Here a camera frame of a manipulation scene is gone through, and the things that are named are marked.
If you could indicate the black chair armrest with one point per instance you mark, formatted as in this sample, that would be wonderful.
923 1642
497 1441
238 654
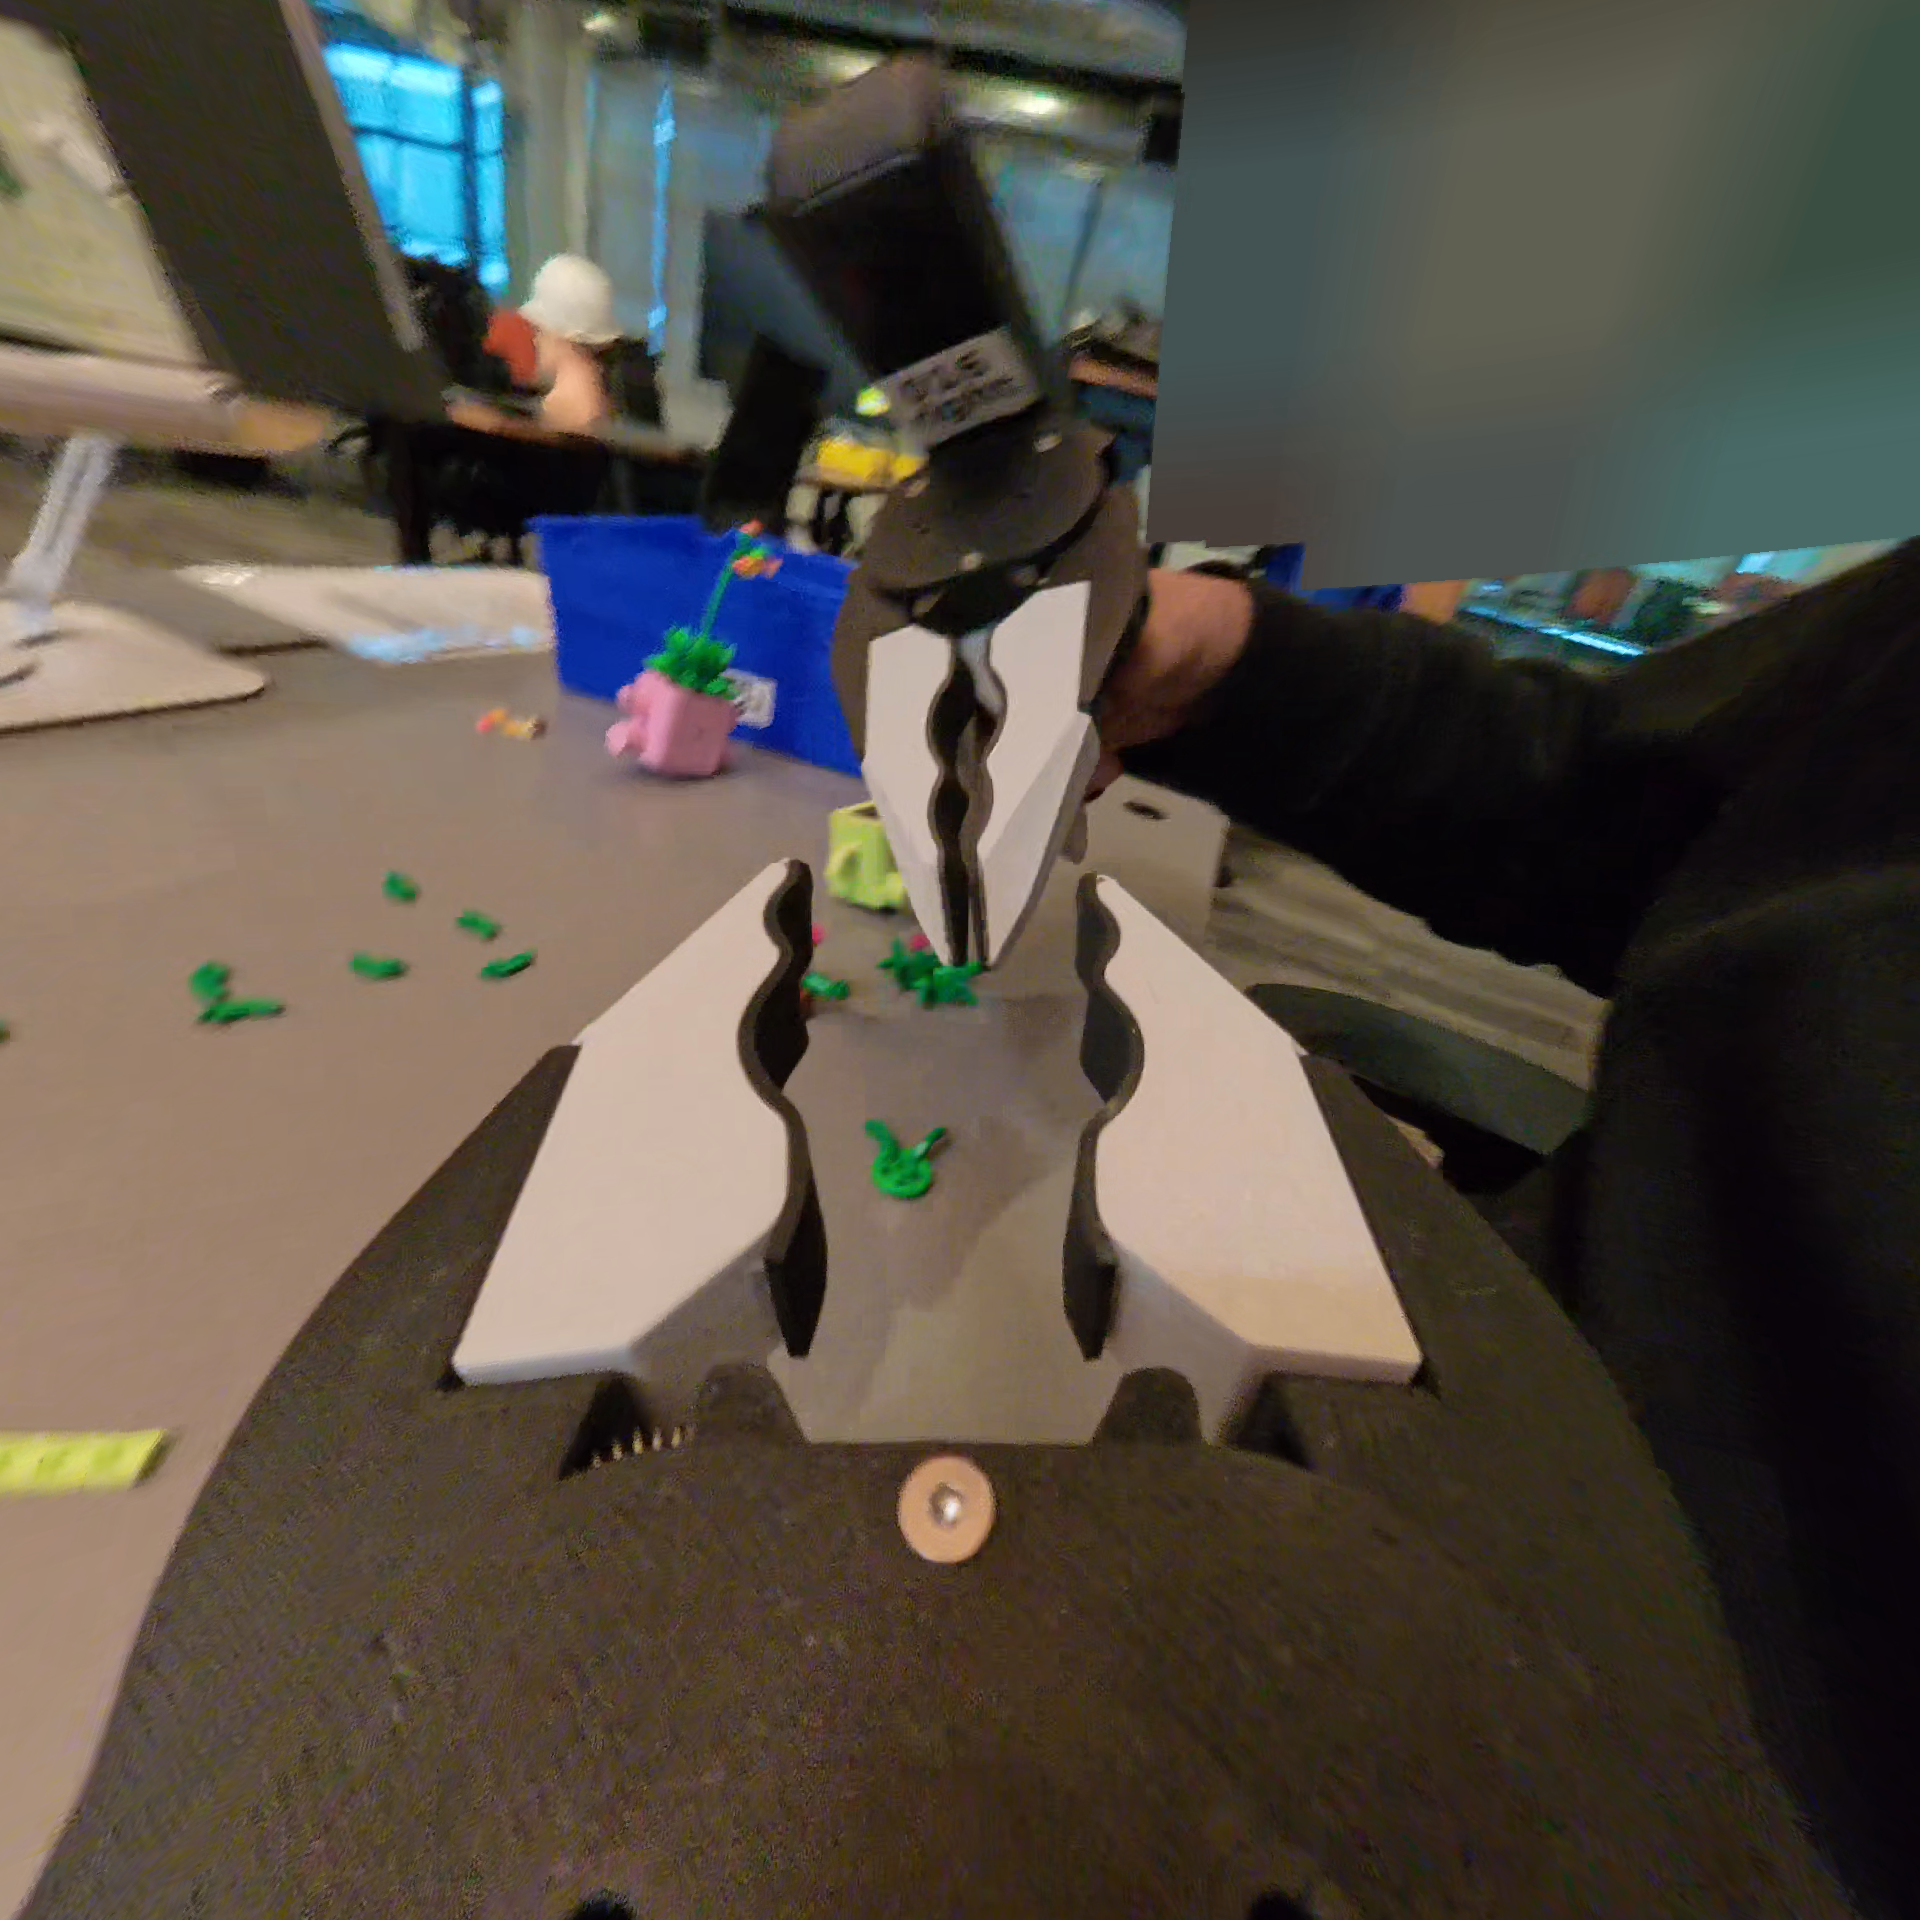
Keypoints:
1411 1060

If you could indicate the pale green instruction booklet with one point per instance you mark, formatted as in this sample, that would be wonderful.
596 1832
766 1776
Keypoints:
61 194

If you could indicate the lime green flat brick plate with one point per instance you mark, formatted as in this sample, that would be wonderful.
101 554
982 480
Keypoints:
76 1460

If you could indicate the pink brick planter with plant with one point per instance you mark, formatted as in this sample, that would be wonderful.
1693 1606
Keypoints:
683 735

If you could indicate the white label tag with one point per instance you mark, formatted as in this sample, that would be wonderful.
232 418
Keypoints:
756 702

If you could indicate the brick cactus with pink flower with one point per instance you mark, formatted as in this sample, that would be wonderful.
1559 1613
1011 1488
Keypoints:
821 985

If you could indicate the cluster of green leaf pieces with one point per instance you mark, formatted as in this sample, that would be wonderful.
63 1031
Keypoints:
241 1010

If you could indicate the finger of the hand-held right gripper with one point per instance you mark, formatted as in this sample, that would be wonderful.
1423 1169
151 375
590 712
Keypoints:
901 735
1044 735

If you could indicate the person's black jacket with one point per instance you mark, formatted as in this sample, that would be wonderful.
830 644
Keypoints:
1771 1201

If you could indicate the blue storage bin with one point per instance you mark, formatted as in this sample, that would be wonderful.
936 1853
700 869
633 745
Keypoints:
630 600

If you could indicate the green brick wheel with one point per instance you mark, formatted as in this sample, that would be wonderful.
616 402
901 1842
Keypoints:
904 1180

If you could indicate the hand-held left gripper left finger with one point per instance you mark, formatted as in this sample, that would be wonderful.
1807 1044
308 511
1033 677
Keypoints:
630 1185

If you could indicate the clear plastic bag with leaflet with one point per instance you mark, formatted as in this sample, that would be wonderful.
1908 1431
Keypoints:
390 609

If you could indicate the lime green brick planter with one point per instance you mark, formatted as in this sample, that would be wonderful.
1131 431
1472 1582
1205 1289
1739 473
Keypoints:
863 856

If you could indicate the green brick plant pink flowers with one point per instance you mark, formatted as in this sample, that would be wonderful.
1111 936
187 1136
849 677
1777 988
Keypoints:
932 975

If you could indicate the person's right forearm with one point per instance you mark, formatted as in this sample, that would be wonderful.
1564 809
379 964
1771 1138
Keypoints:
1424 751

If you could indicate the person's right hand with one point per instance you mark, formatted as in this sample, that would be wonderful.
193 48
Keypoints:
1185 662

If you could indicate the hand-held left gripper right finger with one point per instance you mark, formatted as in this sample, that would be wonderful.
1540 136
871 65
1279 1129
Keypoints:
1244 1201

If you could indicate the white book stand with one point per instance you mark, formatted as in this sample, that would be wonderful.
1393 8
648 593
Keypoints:
91 682

